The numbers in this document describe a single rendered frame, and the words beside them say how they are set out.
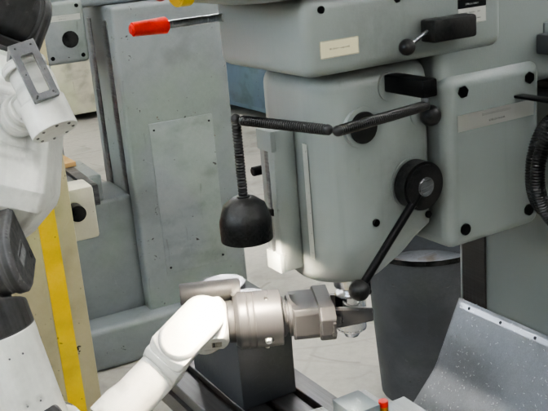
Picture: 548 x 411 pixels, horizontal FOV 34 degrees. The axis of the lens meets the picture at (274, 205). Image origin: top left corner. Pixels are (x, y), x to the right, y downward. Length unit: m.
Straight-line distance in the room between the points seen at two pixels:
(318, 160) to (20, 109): 0.41
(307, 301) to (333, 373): 2.47
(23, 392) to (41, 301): 1.80
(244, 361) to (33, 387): 0.54
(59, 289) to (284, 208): 1.88
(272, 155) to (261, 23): 0.18
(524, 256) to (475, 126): 0.38
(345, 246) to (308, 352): 2.78
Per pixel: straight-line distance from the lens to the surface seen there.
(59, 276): 3.05
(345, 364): 3.89
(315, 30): 1.12
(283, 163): 1.24
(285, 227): 1.27
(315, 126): 1.08
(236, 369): 1.72
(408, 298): 3.32
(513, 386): 1.67
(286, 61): 1.16
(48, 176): 1.33
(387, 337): 3.47
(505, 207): 1.39
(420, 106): 1.16
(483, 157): 1.34
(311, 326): 1.36
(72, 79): 9.72
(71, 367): 3.18
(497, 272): 1.69
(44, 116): 1.24
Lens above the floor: 1.82
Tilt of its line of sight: 17 degrees down
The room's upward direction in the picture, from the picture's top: 5 degrees counter-clockwise
